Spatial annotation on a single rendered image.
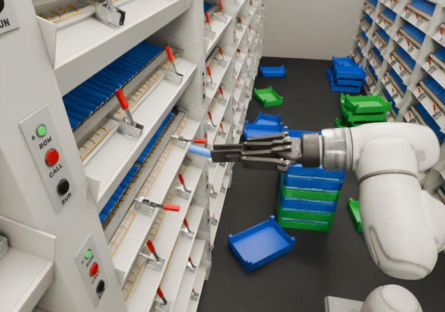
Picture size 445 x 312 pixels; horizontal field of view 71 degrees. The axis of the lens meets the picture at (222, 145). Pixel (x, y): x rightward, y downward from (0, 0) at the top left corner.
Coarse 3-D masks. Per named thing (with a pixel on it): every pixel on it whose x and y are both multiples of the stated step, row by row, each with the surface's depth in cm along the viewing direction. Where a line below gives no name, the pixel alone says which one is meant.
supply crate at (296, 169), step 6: (288, 168) 160; (294, 168) 159; (300, 168) 159; (306, 168) 158; (312, 168) 158; (318, 168) 157; (294, 174) 161; (300, 174) 161; (306, 174) 160; (312, 174) 160; (318, 174) 159; (324, 174) 158; (330, 174) 158; (336, 174) 158; (342, 174) 157
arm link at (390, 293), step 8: (376, 288) 103; (384, 288) 99; (392, 288) 99; (400, 288) 99; (368, 296) 103; (376, 296) 99; (384, 296) 97; (392, 296) 96; (400, 296) 96; (408, 296) 96; (368, 304) 101; (376, 304) 97; (384, 304) 95; (392, 304) 94; (400, 304) 94; (408, 304) 94; (416, 304) 94
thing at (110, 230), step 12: (180, 120) 98; (168, 132) 90; (180, 132) 95; (156, 156) 81; (144, 168) 76; (144, 180) 73; (132, 192) 69; (120, 216) 64; (108, 228) 61; (108, 240) 59; (120, 240) 61
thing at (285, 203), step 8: (280, 176) 187; (280, 184) 183; (280, 192) 179; (280, 200) 175; (288, 200) 172; (296, 208) 174; (304, 208) 173; (312, 208) 172; (320, 208) 171; (328, 208) 171
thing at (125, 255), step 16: (176, 112) 102; (192, 112) 103; (192, 128) 101; (176, 160) 86; (160, 176) 79; (144, 192) 74; (160, 192) 75; (128, 224) 66; (144, 224) 67; (128, 240) 63; (128, 256) 60; (128, 272) 61
